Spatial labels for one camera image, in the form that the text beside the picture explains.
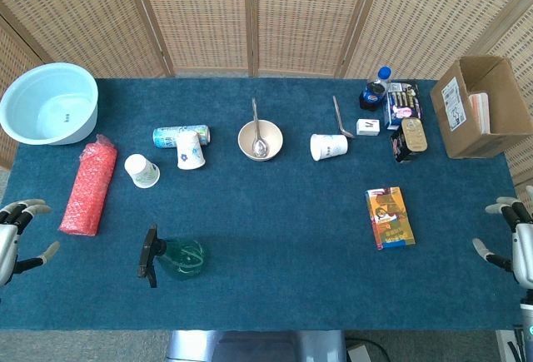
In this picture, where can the blue white carton box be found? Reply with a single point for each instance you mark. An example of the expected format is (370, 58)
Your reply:
(401, 104)

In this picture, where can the white paper cup small print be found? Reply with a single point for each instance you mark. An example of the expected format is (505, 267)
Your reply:
(329, 147)

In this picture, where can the yellow orange flat box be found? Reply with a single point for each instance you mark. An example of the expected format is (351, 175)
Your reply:
(389, 218)

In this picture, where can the beige bowl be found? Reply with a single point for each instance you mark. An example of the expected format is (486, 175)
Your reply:
(272, 137)

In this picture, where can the metal spoon with round scoop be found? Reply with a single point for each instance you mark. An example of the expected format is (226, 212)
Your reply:
(259, 145)

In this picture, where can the black gold meat tin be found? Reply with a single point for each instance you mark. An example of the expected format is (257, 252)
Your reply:
(414, 137)

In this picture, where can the green spray bottle black trigger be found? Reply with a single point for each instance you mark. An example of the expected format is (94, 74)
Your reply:
(183, 260)

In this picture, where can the paper cup green fern print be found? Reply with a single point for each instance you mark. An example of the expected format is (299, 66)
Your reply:
(139, 168)

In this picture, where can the blue carpet table cover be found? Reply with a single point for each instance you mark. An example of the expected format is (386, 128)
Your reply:
(312, 274)

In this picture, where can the wood rattan folding screen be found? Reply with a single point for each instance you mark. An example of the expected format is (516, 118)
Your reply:
(208, 12)

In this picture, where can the pink white packet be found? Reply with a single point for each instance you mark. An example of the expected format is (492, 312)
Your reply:
(479, 112)

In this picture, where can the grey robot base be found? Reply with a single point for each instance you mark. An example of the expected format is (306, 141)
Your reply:
(250, 347)

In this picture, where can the metal spoon with bent head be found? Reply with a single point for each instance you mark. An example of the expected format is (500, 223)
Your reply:
(338, 112)

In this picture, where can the cola bottle blue cap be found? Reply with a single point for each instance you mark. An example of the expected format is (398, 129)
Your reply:
(372, 93)

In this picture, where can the small white box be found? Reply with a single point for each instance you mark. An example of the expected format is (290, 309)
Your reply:
(368, 127)

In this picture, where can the open cardboard box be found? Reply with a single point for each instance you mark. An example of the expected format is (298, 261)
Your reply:
(470, 141)

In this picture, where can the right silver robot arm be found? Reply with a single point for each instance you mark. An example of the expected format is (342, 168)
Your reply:
(528, 328)

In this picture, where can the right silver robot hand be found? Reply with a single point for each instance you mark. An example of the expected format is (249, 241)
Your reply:
(524, 249)

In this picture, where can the light blue plastic basin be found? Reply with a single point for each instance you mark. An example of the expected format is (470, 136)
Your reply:
(25, 100)

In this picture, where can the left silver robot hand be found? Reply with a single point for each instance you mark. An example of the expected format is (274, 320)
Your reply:
(8, 245)

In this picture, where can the green white drink can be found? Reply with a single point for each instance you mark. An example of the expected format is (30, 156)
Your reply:
(164, 139)

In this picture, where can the paper cup blue flower print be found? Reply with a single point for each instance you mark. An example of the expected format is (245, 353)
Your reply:
(189, 152)

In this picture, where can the red bubble wrap roll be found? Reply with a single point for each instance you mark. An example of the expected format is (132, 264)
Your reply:
(87, 191)

